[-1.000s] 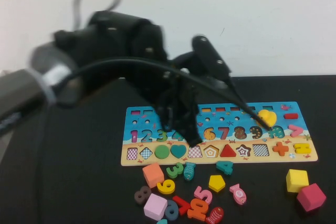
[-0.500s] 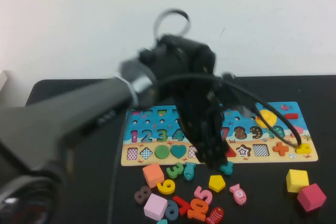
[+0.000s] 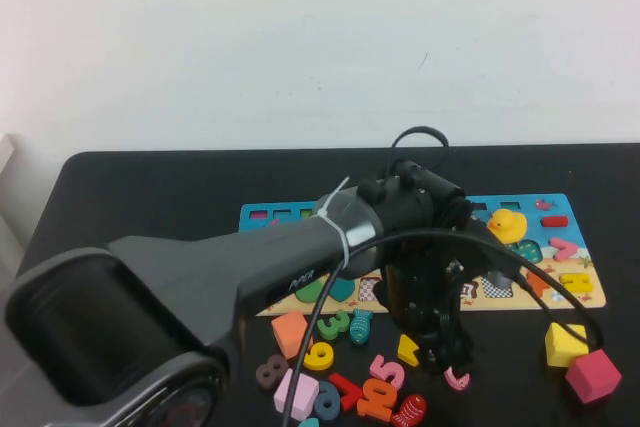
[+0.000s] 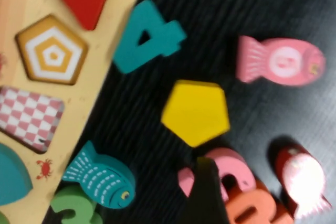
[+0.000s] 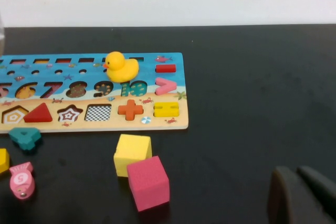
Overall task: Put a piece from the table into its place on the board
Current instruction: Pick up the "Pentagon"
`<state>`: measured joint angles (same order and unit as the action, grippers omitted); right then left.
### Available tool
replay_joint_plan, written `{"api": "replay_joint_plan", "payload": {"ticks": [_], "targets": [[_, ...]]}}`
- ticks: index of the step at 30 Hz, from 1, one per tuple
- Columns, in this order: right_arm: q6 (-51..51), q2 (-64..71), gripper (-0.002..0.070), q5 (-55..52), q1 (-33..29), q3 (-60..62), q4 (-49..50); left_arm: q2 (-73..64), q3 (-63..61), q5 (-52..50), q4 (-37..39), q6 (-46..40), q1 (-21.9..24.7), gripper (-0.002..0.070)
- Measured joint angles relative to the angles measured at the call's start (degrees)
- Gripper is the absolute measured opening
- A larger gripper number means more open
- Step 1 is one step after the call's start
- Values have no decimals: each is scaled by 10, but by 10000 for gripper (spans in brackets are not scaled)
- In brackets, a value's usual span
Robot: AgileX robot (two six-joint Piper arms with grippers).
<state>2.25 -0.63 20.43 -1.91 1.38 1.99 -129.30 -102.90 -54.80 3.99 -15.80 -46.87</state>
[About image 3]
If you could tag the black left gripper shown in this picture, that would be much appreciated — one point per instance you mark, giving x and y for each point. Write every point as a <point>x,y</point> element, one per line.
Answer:
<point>420,287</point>

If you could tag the yellow pentagon puzzle piece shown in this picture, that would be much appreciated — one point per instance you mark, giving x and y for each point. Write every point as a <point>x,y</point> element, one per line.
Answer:
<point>407,349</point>

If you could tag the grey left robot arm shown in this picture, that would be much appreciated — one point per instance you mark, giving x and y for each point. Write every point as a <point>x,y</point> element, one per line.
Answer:
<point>175,272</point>

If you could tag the pink number five piece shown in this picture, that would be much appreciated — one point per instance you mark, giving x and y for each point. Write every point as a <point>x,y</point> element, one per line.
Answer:
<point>397,377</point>

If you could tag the orange number ten piece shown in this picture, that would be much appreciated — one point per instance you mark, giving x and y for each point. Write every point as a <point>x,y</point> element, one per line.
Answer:
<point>370,404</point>

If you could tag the red number seven piece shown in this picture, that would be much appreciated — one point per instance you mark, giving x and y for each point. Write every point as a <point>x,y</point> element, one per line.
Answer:
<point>350,389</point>

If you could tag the green number three piece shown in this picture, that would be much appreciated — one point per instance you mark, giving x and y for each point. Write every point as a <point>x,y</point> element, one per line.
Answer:
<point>342,323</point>

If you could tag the orange plus sign piece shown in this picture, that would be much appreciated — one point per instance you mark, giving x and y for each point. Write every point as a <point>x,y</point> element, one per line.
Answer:
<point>539,288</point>

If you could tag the teal heart puzzle piece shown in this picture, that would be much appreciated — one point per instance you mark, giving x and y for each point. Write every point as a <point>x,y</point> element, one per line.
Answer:
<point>344,292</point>

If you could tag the yellow number six piece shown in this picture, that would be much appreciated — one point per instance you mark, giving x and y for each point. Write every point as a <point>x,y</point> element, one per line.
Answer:
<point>317,361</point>

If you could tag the grey-blue number nine piece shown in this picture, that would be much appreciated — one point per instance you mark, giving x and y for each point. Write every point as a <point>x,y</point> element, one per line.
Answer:
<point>320,399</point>

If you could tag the blue wooden number puzzle board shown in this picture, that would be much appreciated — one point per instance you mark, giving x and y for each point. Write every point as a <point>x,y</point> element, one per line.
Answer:
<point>575,304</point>

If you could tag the yellow equals sign piece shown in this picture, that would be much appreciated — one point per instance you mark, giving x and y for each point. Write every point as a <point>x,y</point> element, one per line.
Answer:
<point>575,287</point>

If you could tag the green circle puzzle piece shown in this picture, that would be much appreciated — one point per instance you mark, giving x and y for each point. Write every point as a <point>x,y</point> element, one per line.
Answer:
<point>307,293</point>

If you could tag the small teal wooden piece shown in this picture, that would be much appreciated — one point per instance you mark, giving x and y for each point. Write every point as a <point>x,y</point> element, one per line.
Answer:
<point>311,423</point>

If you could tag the pink greater-than sign piece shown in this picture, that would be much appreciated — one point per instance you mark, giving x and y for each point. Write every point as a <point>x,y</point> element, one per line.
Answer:
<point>567,248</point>

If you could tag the red minus sign piece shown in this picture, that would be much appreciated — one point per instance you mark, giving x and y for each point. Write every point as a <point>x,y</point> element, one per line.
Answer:
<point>555,222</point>

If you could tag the brown number eight piece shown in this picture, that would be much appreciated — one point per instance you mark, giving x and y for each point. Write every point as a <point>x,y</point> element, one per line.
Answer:
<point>265,378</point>

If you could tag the pink wooden fish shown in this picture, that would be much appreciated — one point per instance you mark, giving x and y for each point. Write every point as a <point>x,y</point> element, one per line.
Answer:
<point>456,383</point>

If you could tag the red wooden fish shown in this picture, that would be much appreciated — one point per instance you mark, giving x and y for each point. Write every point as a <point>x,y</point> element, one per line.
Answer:
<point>411,409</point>

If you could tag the teal wooden fish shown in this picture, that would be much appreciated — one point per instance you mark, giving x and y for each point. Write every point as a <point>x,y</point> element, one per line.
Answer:
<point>361,328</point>

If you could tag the yellow wooden cube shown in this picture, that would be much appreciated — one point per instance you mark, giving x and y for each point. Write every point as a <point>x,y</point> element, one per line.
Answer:
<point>562,347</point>

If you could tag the yellow rubber duck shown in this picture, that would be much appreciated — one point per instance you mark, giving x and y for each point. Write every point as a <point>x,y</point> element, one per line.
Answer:
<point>507,227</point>

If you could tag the light pink wooden cube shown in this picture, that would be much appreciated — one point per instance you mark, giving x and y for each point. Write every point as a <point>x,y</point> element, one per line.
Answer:
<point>304,394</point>

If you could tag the magenta wooden cube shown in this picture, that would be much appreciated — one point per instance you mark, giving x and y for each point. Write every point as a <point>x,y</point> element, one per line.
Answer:
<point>594,377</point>

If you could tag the orange wooden cube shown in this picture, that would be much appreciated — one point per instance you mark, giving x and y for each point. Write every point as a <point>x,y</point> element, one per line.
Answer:
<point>290,332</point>

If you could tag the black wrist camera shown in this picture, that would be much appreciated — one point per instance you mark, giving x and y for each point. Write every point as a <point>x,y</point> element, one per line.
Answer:
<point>480,242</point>

